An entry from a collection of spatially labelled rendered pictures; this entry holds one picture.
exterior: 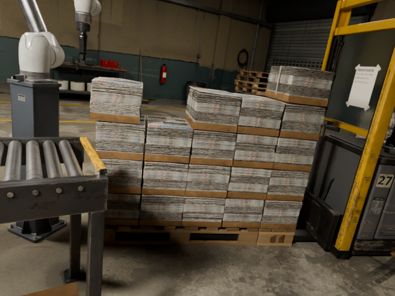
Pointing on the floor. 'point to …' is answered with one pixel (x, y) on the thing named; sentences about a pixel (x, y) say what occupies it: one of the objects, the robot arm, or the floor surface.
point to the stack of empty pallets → (251, 81)
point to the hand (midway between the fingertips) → (82, 59)
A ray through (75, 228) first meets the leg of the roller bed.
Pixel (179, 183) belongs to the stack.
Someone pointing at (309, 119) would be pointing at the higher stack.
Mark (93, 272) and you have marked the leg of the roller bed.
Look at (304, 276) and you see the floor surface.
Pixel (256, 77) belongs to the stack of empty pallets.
